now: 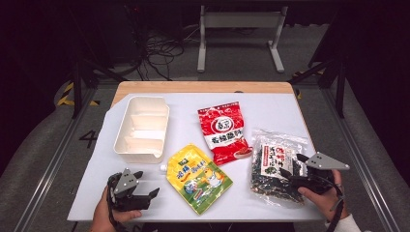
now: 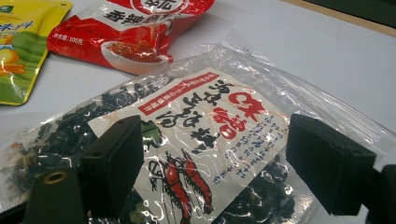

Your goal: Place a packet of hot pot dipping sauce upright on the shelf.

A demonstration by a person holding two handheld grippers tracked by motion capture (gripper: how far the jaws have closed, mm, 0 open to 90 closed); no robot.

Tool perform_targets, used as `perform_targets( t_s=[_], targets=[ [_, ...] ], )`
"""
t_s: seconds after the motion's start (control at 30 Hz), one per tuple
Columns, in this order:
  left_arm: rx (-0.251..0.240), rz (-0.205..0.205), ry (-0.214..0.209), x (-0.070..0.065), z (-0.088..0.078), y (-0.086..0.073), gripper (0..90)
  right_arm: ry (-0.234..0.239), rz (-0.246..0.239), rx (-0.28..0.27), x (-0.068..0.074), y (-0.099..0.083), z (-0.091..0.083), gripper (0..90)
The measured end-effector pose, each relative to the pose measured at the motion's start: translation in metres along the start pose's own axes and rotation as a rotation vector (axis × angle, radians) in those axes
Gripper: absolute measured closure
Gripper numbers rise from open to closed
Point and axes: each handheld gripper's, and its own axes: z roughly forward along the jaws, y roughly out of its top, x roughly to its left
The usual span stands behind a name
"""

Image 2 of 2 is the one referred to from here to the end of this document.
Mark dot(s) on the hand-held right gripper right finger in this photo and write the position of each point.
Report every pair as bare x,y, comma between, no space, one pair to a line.
327,161

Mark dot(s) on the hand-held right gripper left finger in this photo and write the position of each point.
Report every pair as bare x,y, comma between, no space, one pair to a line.
115,161

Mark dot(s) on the clear dried seaweed packet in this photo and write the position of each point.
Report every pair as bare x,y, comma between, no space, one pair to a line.
202,109

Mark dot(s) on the yellow green spouted pouch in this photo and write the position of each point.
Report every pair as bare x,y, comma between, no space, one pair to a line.
21,49

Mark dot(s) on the red and white sauce packet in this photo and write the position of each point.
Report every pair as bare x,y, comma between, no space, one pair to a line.
130,34

